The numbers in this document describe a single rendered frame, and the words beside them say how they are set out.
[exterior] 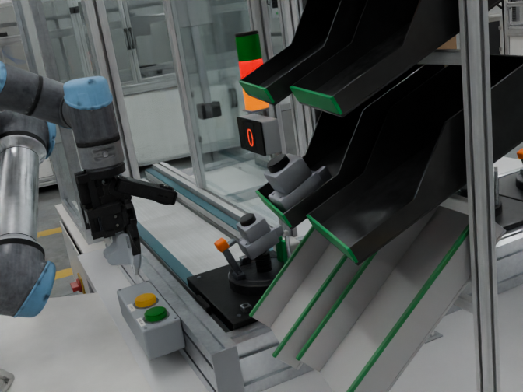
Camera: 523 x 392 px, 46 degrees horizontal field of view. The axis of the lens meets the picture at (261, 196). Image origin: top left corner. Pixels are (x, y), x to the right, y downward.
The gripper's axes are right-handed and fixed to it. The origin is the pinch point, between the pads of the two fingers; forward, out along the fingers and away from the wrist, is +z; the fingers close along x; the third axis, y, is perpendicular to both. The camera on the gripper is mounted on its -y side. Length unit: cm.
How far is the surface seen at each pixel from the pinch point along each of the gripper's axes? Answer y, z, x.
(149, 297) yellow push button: -0.8, 6.3, 0.8
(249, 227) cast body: -18.9, -5.4, 10.8
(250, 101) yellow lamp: -31.2, -24.5, -8.9
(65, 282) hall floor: -3, 103, -272
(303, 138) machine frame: -74, 0, -69
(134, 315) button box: 3.2, 7.5, 3.5
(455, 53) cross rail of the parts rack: -25, -36, 59
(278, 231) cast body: -25.2, -2.4, 9.2
